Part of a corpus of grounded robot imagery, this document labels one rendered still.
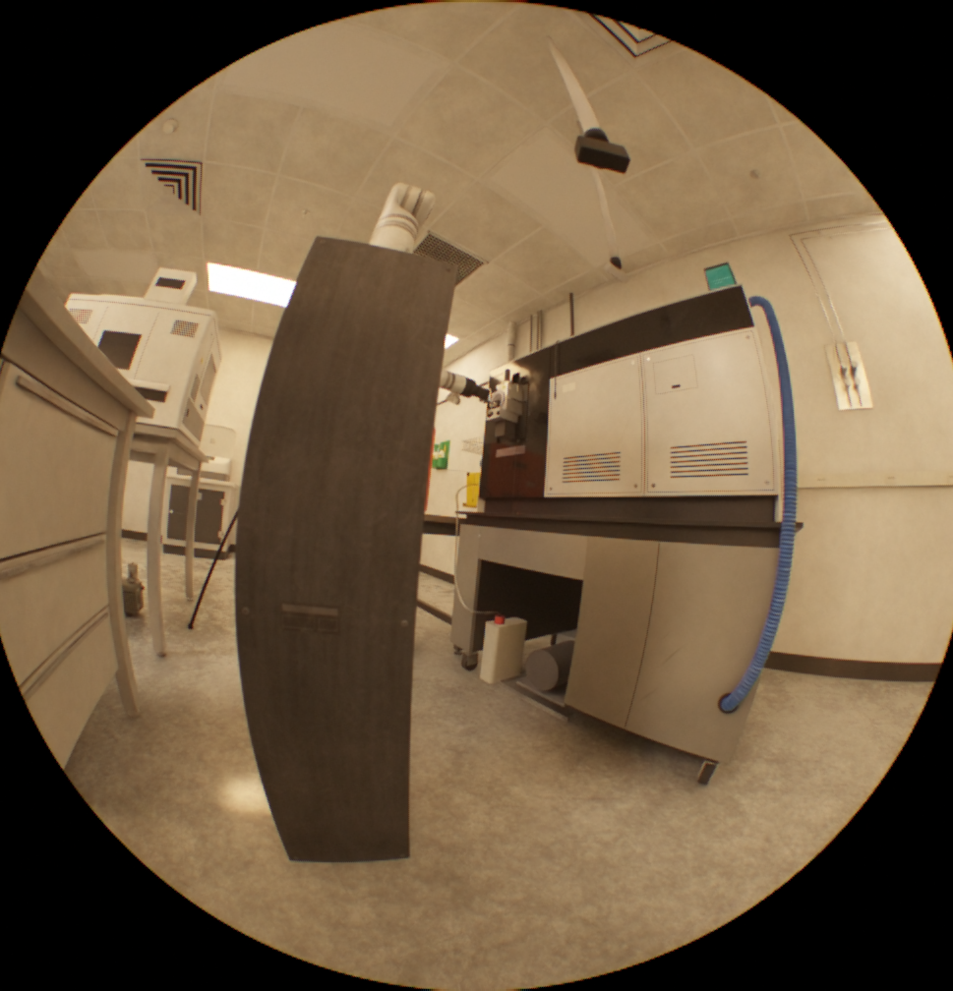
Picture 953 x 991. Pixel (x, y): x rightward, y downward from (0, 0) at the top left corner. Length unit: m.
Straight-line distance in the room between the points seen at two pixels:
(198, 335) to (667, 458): 1.77
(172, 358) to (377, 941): 1.78
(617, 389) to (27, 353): 1.39
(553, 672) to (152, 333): 2.10
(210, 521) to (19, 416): 3.30
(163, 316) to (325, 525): 1.42
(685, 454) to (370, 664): 0.89
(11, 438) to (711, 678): 1.37
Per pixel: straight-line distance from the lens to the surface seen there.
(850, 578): 2.11
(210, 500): 3.79
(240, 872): 0.82
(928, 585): 2.29
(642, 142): 2.36
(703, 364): 1.06
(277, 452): 0.43
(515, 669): 1.58
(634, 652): 0.97
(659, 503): 1.03
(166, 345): 1.62
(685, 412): 1.02
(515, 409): 1.40
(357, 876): 0.79
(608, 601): 0.99
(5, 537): 0.64
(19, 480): 0.65
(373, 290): 0.52
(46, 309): 0.57
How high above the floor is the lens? 0.69
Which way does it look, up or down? 5 degrees up
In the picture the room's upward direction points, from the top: 5 degrees clockwise
